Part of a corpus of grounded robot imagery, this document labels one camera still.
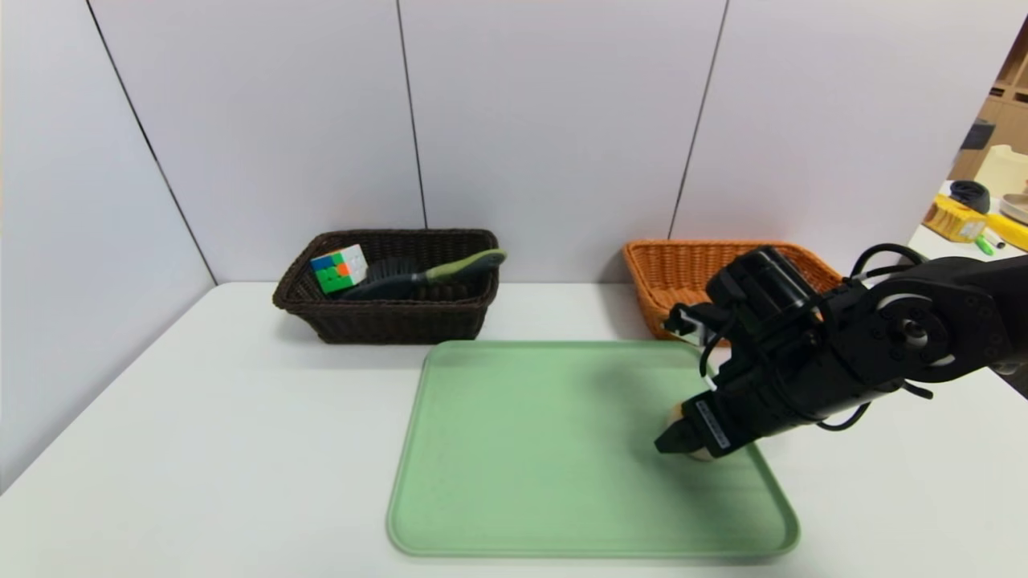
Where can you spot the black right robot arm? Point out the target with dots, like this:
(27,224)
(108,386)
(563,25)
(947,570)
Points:
(923,329)

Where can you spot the light green plastic tray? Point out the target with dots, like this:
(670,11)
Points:
(522,482)

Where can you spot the white bun with orange top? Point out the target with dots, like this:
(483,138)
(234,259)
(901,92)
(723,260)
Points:
(675,413)

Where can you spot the white side table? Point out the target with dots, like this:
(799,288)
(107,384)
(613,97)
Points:
(932,241)

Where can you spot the yellow cardboard box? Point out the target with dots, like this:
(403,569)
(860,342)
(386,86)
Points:
(952,219)

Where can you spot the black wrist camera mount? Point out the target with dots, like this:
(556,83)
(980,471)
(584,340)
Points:
(763,289)

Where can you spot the wooden shelving unit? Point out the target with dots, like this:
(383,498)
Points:
(1010,112)

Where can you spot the beige bowl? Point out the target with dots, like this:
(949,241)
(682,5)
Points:
(1017,210)

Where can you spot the orange wicker basket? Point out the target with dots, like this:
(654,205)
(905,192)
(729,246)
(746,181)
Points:
(675,273)

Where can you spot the dark brown wicker basket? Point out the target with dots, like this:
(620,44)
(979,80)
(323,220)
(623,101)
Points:
(385,321)

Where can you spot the cream plastic container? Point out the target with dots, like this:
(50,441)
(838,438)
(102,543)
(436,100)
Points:
(1004,168)

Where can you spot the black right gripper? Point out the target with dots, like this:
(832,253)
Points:
(712,425)

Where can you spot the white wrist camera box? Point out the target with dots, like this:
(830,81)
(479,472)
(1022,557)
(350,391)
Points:
(695,327)

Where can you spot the black tape roll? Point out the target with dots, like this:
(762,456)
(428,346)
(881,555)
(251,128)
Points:
(968,195)

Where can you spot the colourful puzzle cube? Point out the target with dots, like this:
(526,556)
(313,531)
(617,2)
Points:
(340,270)

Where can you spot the green marker pen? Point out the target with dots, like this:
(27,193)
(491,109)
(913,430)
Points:
(983,245)

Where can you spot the black and white pen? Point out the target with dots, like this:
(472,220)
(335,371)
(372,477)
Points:
(994,238)

